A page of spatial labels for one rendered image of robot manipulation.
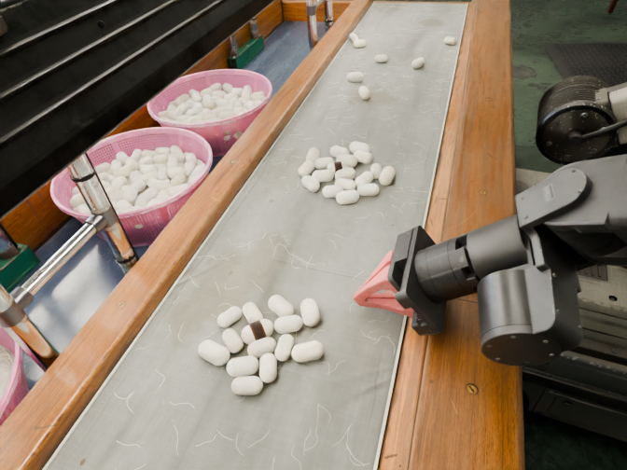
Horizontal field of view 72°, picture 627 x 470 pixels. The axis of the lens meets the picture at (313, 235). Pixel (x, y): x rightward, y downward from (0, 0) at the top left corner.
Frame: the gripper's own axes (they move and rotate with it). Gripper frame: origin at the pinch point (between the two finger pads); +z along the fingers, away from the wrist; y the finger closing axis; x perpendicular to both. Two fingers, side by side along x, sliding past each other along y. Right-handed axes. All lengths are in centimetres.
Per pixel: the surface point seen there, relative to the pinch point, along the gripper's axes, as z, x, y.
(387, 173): 1.1, -1.0, -25.5
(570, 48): -13, 103, -298
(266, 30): 47, -31, -108
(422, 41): 4, -1, -90
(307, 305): 4.8, -3.5, 2.3
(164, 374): 16.3, -9.9, 13.6
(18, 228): 47, -33, -3
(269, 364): 6.3, -4.3, 10.5
